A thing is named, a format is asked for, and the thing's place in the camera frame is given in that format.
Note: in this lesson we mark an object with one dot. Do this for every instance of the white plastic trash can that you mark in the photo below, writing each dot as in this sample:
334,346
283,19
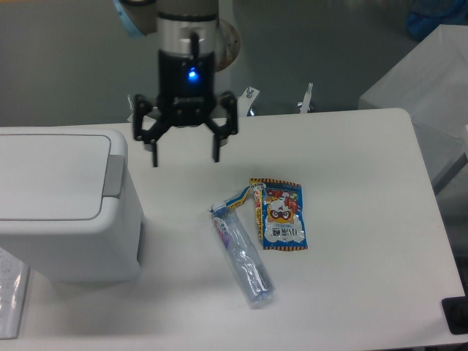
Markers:
69,208

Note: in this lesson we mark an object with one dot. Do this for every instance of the blue plastic bag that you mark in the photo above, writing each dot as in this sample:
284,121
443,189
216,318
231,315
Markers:
426,16

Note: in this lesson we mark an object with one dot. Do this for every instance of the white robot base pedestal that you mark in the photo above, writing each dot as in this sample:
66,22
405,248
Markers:
228,50

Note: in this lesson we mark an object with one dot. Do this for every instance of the white clamp bracket middle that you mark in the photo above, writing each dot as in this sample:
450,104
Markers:
246,102

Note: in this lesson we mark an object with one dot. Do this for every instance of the clear document holder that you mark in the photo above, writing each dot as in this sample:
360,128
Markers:
14,282

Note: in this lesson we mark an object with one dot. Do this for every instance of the yellow blue wrapper strip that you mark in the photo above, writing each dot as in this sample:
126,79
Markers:
238,199

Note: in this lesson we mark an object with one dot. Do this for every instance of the white side table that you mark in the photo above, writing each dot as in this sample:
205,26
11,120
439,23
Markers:
430,83

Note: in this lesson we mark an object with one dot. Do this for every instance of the black device at edge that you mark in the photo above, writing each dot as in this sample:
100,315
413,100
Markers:
455,310

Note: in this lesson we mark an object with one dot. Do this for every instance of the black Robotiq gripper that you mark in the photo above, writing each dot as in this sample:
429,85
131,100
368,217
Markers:
185,91

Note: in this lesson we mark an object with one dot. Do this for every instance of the blue orange snack bag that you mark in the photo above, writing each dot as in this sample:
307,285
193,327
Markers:
278,213

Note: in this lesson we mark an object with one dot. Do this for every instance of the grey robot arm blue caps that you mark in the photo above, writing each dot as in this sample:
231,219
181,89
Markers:
185,28

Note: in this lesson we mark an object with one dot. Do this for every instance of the metal clamp bracket right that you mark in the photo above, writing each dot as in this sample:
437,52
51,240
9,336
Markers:
306,105

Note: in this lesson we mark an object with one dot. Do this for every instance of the clear plastic water bottle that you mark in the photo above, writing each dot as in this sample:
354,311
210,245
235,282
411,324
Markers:
248,268

